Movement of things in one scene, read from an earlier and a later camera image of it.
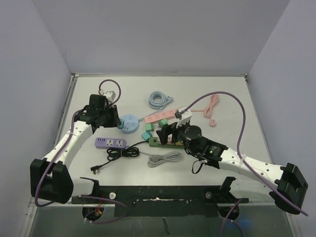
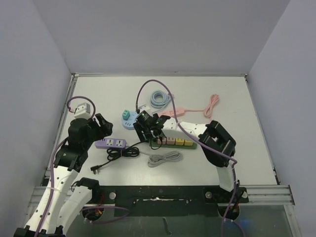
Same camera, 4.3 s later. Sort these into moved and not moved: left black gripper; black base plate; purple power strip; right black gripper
Moved: right black gripper; left black gripper
Not moved: black base plate; purple power strip
